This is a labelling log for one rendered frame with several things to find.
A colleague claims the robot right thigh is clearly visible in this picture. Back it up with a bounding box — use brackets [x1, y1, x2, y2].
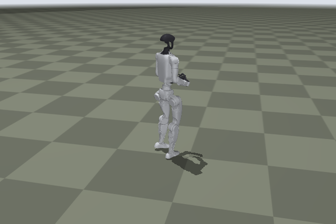
[168, 94, 182, 132]

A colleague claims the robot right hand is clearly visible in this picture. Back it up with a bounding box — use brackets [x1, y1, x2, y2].
[178, 73, 189, 82]

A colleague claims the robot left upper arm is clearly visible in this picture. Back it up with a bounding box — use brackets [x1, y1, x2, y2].
[155, 52, 159, 76]

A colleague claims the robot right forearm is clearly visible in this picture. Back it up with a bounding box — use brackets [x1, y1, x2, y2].
[176, 77, 190, 86]

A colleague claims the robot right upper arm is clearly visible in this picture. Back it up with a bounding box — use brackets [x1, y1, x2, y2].
[169, 56, 179, 83]

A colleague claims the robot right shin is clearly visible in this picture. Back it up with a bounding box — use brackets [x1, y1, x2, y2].
[168, 125, 179, 154]

